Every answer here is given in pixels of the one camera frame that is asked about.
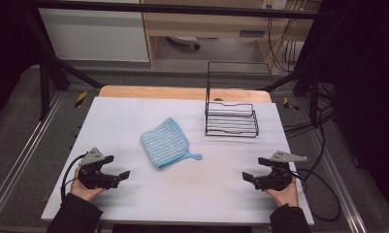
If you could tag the person's right hand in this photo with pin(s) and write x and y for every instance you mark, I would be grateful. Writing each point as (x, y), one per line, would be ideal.
(287, 196)

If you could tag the white wall socket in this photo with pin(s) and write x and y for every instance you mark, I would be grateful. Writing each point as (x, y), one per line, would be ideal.
(274, 4)

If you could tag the black curtain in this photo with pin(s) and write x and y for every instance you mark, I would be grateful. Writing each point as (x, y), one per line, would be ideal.
(7, 48)
(370, 97)

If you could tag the aluminium floor rail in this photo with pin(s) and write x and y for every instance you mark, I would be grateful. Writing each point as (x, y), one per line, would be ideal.
(24, 152)
(340, 187)

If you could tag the person's left hand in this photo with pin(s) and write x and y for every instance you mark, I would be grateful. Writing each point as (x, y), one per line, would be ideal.
(82, 192)

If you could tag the black metal crossbar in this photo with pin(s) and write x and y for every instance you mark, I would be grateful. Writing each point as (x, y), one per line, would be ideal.
(182, 9)

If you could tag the blue striped towel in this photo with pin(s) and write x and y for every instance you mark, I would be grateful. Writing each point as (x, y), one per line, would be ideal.
(165, 144)

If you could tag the white table mat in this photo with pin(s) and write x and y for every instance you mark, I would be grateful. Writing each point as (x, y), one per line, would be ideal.
(188, 194)

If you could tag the yellow black floor tape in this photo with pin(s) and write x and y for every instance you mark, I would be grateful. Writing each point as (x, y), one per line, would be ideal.
(81, 99)
(290, 105)

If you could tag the white chair base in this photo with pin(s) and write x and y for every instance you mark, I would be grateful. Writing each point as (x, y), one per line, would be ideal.
(184, 40)

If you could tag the wooden desk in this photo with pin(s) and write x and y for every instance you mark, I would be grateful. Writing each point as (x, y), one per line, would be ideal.
(198, 27)

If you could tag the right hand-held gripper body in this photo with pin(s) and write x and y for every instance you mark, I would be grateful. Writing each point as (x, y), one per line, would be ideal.
(277, 179)

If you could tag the black metal stand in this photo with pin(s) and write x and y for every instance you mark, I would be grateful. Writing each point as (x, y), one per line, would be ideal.
(45, 81)
(314, 87)

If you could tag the white cabinet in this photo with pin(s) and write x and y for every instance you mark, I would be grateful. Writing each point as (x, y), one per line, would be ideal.
(95, 35)

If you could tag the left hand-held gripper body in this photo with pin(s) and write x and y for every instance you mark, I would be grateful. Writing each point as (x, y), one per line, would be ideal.
(91, 176)

